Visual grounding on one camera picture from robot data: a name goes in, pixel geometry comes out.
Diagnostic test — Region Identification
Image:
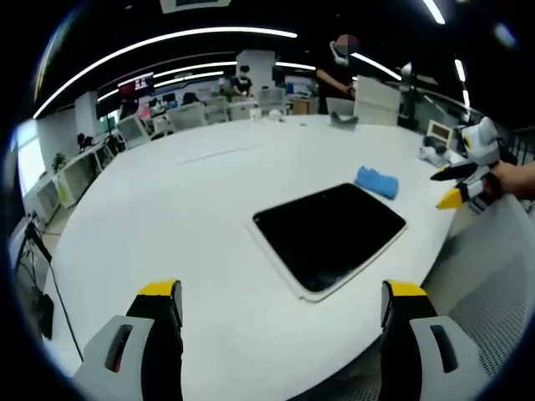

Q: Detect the person's right hand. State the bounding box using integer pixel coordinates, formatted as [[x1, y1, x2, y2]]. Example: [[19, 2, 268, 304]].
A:
[[480, 159, 535, 200]]

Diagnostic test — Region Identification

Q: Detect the white mesh office chair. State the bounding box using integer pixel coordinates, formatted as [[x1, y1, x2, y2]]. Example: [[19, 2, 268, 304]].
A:
[[300, 192, 535, 401], [257, 88, 288, 118], [166, 102, 207, 133], [115, 113, 150, 150]]

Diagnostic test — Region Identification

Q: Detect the white gadget pile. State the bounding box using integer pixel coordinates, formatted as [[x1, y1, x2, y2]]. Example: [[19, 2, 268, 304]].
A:
[[416, 144, 465, 166]]

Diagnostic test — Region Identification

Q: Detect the white office desk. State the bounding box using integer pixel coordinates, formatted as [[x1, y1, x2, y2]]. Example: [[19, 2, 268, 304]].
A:
[[24, 140, 118, 225]]

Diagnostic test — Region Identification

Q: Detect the blue cleaning cloth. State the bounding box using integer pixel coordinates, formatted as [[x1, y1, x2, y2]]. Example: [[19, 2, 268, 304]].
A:
[[354, 165, 400, 201]]

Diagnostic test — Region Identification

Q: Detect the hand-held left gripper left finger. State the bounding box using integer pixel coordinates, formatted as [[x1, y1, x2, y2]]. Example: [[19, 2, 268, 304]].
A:
[[71, 279, 186, 401]]

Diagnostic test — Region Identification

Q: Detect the black cable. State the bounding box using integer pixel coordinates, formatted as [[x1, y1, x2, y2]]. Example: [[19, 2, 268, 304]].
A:
[[45, 261, 84, 364]]

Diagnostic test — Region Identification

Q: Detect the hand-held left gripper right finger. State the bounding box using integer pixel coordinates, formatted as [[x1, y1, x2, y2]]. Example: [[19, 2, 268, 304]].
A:
[[378, 279, 488, 401]]

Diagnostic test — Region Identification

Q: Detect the black tripod stand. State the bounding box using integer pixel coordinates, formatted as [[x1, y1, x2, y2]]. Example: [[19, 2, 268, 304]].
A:
[[14, 221, 55, 340]]

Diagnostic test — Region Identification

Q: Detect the red wall screen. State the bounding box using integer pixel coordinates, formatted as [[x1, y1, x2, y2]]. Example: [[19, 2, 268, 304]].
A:
[[117, 74, 155, 99]]

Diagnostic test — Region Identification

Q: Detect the white framed device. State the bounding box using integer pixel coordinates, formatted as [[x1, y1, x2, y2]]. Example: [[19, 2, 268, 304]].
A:
[[425, 119, 455, 148]]

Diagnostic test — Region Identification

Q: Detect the white box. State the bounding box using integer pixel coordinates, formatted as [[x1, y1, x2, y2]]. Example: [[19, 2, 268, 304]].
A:
[[352, 74, 402, 127]]

